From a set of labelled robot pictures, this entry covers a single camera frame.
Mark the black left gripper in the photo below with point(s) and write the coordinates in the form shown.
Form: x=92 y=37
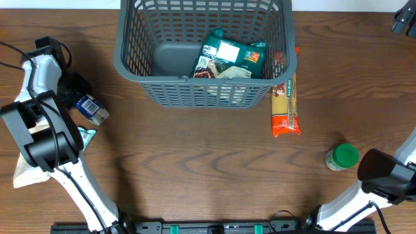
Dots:
x=75 y=90

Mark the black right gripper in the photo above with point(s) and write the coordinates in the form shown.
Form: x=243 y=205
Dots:
x=402 y=18

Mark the blue toothpaste box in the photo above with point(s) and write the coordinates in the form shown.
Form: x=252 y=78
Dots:
x=93 y=110

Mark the grey plastic basket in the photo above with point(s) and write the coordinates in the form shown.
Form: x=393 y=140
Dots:
x=157 y=43

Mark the green snack bag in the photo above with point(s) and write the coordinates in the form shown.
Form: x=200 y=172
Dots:
x=223 y=58

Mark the spaghetti pasta packet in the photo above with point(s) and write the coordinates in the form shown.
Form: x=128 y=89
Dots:
x=284 y=112

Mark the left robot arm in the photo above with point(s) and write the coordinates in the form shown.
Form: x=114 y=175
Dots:
x=48 y=138

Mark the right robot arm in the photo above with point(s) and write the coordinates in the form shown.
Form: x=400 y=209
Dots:
x=383 y=180

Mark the light teal wrapper packet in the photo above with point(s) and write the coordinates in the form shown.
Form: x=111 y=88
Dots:
x=87 y=135

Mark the white paper pouch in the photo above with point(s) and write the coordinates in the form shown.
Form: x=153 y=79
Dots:
x=25 y=174

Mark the green lid jar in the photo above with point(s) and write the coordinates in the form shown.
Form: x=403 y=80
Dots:
x=341 y=157

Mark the black aluminium rail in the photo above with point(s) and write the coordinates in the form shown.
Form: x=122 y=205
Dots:
x=285 y=225

